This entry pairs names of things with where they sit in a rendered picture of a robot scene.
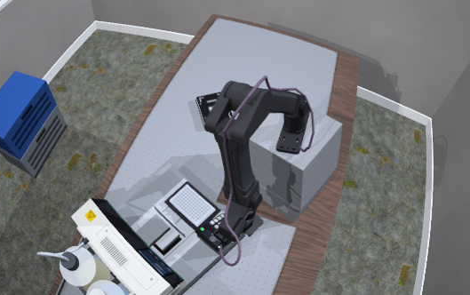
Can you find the white multiwell plate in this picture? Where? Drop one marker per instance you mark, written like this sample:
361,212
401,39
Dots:
199,210

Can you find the translucent bottle with dark grey cap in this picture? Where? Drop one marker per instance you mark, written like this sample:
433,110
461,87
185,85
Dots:
85,268

